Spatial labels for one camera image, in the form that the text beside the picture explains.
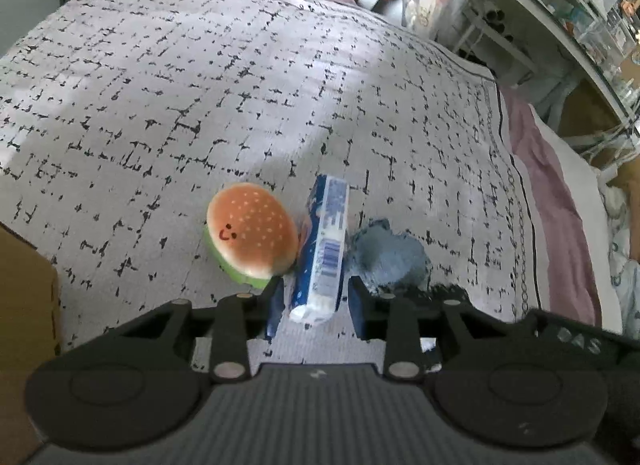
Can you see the burger plush toy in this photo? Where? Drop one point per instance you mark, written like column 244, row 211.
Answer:
column 250, row 230

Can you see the blue tissue pack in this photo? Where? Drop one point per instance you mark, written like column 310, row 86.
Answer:
column 322, row 255

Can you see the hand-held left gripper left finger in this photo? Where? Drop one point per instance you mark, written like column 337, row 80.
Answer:
column 274, row 305

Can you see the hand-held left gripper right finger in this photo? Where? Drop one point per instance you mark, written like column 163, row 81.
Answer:
column 356, row 305

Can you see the clear acrylic drawer box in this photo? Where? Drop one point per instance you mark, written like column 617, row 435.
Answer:
column 600, row 30

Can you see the printed plastic bags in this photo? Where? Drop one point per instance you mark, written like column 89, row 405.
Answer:
column 422, row 0

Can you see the white duvet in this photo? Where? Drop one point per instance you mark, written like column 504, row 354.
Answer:
column 595, row 225

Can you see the brown cardboard box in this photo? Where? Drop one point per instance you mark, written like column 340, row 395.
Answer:
column 25, row 305

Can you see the dark grey cloth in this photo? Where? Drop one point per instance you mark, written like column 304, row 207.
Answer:
column 450, row 291

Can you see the white black-patterned blanket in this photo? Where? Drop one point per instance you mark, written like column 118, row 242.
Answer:
column 200, row 70

